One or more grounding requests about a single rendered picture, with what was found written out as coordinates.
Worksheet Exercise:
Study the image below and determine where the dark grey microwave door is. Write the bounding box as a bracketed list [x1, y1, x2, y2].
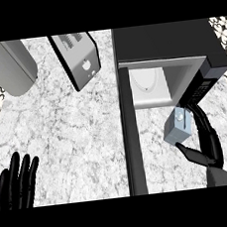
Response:
[115, 65, 150, 197]

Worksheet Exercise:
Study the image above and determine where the grey rounded appliance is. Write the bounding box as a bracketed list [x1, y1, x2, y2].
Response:
[0, 37, 42, 99]

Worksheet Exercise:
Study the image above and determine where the silver toaster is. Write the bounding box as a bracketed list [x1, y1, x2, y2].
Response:
[46, 30, 105, 95]

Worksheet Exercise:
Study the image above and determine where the pale blue milk carton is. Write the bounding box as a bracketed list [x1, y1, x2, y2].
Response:
[160, 105, 195, 148]

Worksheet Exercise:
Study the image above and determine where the black microwave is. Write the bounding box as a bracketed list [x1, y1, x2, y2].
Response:
[111, 15, 227, 116]

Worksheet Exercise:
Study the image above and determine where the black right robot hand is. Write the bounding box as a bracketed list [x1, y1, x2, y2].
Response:
[170, 99, 225, 174]

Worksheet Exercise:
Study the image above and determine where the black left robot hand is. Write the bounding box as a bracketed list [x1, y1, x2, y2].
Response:
[0, 149, 46, 212]

